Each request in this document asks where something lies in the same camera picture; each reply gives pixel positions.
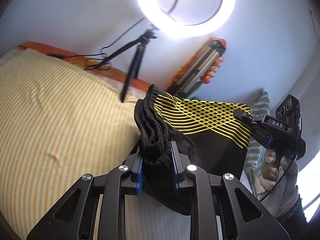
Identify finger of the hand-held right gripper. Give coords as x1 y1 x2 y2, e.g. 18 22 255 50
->
251 127 273 148
233 109 260 128

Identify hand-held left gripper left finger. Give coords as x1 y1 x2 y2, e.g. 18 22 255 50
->
26 146 144 240

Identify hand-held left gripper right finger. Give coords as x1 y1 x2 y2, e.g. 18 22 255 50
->
171 141 292 240

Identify black pants with yellow lines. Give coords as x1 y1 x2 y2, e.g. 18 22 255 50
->
134 84 252 215

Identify person's right forearm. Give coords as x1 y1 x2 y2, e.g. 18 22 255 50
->
274 185 308 227

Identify person's right hand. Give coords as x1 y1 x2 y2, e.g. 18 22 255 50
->
255 149 300 215

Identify green patterned pillow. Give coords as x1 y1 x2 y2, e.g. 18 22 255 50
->
244 91 273 195

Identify folded metal stand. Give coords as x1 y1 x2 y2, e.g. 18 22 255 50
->
166 40 225 98

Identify yellow striped blanket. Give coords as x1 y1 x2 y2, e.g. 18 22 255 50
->
0 49 150 240

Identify black tripod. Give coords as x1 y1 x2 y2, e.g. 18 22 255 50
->
120 29 159 103

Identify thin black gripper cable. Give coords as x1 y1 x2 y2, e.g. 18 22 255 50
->
259 155 293 202

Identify white ring light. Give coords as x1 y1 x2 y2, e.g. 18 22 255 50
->
136 0 235 39

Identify black ring light cable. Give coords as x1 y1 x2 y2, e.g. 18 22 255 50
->
46 17 148 70

